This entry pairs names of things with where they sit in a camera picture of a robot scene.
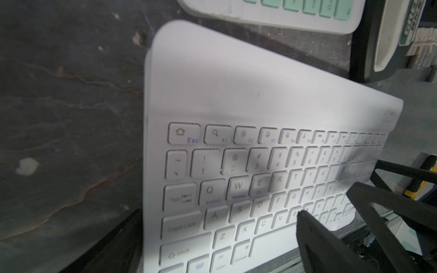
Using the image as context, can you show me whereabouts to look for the green key keyboard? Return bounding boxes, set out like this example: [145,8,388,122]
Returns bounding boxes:
[178,0,366,35]

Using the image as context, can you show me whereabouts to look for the white key white keyboard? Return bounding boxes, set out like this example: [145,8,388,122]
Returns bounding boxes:
[143,20,404,273]

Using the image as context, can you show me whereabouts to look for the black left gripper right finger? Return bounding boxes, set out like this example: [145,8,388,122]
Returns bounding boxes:
[297,210,374,273]

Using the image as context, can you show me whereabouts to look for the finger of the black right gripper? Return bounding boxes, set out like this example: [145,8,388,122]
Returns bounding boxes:
[347,183,437,273]
[370,160,437,186]

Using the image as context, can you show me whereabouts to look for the yellow handled pliers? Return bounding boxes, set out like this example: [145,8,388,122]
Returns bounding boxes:
[403,155,437,200]

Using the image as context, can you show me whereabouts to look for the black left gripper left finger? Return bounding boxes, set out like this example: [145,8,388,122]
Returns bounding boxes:
[61,209,143,273]

